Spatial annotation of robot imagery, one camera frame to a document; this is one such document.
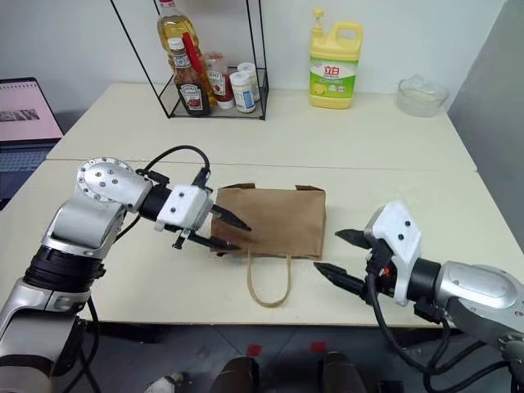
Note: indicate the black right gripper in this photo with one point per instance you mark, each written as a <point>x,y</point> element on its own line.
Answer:
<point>380,272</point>

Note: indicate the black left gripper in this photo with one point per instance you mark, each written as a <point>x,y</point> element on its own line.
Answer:
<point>189,236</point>

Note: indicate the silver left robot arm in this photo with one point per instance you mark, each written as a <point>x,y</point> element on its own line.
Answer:
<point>82,221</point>

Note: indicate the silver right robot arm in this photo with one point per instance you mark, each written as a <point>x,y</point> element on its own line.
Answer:
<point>475,286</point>

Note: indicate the brown paper bag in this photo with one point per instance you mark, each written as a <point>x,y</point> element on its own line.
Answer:
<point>274,223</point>

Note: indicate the dark rounded shape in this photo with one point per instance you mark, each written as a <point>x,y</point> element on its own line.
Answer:
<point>341,374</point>
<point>235,374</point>

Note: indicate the white seasoning jar blue label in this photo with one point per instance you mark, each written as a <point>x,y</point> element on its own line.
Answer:
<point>244,96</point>

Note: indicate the dark Heinz sauce bottle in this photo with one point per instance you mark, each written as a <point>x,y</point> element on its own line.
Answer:
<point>192,94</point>

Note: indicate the small red ketchup bottle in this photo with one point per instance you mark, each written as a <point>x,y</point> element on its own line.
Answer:
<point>219,84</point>

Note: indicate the clear glass bowl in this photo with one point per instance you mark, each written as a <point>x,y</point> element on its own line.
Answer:
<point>421,98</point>

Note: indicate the yellow dish detergent bottle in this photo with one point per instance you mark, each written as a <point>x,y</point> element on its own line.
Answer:
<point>331,78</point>

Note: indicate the grey partition panel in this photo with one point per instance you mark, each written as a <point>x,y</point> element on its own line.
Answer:
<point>491,102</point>

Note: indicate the open laptop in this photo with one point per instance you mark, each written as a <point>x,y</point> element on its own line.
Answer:
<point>24,118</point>

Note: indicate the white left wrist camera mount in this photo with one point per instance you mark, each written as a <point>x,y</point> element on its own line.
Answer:
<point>186,206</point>

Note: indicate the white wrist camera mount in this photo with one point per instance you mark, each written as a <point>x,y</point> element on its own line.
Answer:
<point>399,237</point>
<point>186,206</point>

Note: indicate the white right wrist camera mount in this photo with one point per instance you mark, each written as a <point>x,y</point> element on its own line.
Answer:
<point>399,237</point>

